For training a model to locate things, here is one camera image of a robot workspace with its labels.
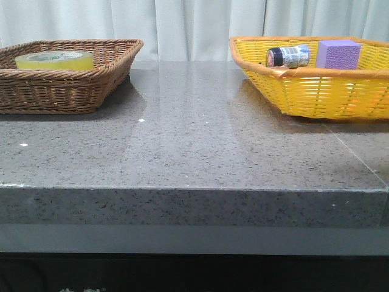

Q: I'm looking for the small black-capped jar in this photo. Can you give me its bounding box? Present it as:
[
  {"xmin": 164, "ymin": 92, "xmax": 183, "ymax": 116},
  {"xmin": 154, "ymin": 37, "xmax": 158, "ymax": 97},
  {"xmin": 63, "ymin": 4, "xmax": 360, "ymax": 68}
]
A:
[{"xmin": 266, "ymin": 44, "xmax": 311, "ymax": 68}]

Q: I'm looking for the grey curtain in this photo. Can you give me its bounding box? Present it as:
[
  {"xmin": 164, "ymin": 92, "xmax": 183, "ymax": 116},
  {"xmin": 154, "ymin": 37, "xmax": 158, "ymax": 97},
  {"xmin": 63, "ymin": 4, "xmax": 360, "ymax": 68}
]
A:
[{"xmin": 1, "ymin": 1, "xmax": 388, "ymax": 61}]

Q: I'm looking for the yellow woven basket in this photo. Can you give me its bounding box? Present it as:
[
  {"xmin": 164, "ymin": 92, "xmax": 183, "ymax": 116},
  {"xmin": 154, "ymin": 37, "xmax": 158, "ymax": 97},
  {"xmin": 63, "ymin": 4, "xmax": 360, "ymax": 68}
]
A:
[{"xmin": 229, "ymin": 36, "xmax": 388, "ymax": 120}]

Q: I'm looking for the purple foam cube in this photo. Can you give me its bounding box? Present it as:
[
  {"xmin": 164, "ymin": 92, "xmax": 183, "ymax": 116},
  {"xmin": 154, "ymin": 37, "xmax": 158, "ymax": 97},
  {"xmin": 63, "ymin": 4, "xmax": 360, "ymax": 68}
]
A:
[{"xmin": 316, "ymin": 40, "xmax": 362, "ymax": 70}]

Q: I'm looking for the brown wicker basket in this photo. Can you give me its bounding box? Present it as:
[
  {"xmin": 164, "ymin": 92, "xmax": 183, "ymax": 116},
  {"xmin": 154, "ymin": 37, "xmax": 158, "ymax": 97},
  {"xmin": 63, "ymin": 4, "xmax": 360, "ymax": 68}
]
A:
[{"xmin": 1, "ymin": 39, "xmax": 144, "ymax": 114}]

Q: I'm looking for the yellow tape roll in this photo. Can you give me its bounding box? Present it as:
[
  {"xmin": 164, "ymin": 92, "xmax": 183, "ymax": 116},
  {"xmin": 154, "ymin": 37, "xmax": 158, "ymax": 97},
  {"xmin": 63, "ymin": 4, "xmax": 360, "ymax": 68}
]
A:
[{"xmin": 15, "ymin": 50, "xmax": 94, "ymax": 71}]

